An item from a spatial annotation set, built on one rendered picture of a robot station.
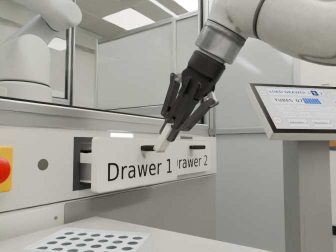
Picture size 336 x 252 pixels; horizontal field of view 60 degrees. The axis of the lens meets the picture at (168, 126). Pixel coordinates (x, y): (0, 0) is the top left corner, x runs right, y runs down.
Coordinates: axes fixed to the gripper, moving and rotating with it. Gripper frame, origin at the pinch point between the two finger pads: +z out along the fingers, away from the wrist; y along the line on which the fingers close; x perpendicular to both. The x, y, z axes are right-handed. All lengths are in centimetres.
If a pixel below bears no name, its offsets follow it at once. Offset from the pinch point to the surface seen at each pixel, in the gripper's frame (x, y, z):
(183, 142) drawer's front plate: -26.6, 9.1, 7.1
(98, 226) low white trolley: 15.6, -6.0, 16.3
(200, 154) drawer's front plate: -38.2, 6.7, 10.5
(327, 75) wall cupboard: -320, 43, -65
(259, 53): -158, 59, -39
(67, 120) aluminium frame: 16.6, 12.6, 4.6
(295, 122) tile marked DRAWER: -73, -7, -14
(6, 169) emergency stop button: 31.9, 1.9, 7.6
